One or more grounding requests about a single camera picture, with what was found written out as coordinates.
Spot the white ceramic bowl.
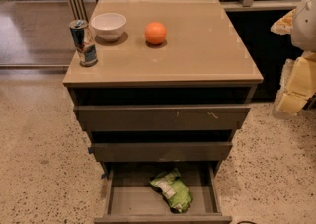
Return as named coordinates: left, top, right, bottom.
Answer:
left=90, top=13, right=126, bottom=41

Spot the blue silver drink can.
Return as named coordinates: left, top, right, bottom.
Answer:
left=69, top=20, right=98, bottom=67

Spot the middle grey drawer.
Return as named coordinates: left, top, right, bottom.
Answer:
left=89, top=142, right=232, bottom=162

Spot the bottom grey open drawer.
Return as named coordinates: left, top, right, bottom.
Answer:
left=94, top=162, right=232, bottom=224

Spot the top grey drawer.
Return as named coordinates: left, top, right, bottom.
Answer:
left=74, top=105, right=250, bottom=131

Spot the grey drawer cabinet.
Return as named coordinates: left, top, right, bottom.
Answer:
left=62, top=0, right=265, bottom=224

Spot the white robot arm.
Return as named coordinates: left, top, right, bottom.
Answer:
left=271, top=0, right=316, bottom=119

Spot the orange fruit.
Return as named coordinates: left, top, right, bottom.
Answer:
left=145, top=22, right=167, bottom=45

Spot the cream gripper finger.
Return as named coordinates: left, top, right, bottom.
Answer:
left=271, top=10, right=295, bottom=35
left=276, top=51, right=316, bottom=114

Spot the green rice chip bag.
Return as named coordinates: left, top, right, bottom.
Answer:
left=150, top=168, right=193, bottom=213

